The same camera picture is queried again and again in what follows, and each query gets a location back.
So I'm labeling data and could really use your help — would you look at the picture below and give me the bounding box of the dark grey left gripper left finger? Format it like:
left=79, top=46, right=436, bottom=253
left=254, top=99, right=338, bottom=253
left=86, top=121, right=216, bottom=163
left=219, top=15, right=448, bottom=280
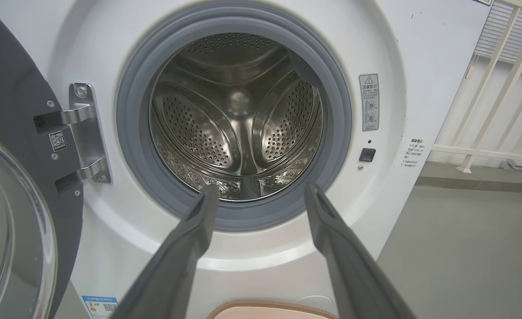
left=110, top=183, right=221, bottom=319

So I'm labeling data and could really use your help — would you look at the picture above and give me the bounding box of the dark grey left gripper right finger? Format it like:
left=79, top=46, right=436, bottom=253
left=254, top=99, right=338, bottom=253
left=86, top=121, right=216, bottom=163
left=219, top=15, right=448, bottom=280
left=304, top=182, right=417, bottom=319

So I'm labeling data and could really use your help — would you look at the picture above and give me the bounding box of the dark round glass washer door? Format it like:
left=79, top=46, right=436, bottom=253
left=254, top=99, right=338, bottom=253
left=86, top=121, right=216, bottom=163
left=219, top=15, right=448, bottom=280
left=0, top=0, right=85, bottom=319

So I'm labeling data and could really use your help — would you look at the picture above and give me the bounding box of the cream perforated laundry basket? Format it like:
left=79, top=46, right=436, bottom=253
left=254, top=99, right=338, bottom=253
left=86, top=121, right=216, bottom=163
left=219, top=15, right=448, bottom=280
left=206, top=300, right=339, bottom=319

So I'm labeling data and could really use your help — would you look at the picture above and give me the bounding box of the silver metal door hinge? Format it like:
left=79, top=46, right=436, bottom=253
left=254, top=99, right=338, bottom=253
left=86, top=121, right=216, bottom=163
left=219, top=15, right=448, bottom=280
left=33, top=82, right=113, bottom=193

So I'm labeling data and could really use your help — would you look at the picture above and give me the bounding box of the white front-load washing machine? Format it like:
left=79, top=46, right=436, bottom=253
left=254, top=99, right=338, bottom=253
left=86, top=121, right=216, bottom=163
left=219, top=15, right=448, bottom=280
left=0, top=0, right=495, bottom=319

